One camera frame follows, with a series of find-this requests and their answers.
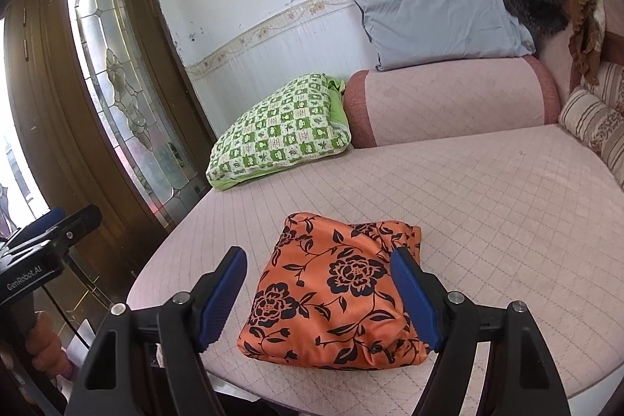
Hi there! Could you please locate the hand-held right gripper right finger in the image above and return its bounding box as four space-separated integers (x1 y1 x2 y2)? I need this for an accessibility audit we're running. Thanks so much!
390 247 571 416

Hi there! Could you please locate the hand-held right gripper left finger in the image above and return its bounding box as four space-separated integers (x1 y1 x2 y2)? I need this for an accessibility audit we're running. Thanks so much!
66 246 248 416

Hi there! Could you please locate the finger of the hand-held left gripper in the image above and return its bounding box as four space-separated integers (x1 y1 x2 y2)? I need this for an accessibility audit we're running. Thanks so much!
7 204 103 251

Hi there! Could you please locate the orange black floral blouse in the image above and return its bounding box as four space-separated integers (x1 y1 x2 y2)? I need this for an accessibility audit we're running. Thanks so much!
237 212 431 370

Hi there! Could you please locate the person's left hand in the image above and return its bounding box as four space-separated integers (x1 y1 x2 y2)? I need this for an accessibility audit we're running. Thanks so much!
24 311 71 378

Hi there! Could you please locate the pink quilted sofa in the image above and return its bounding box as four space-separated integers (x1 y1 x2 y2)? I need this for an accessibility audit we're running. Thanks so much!
126 0 624 402

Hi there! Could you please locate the brown wooden glass door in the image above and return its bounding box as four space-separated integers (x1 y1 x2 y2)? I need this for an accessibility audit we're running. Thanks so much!
0 0 218 324

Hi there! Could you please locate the green checked pillow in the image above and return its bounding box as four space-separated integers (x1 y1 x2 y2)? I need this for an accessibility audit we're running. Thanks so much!
206 74 353 191

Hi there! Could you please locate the striped beige cushion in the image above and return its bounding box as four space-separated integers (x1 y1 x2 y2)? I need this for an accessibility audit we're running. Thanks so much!
558 85 624 154

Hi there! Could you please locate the grey pillow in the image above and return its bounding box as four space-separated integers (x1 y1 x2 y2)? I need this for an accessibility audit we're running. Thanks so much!
348 0 537 72

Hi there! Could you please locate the black furry cushion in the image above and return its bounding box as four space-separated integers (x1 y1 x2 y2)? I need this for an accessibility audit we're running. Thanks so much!
500 0 569 37

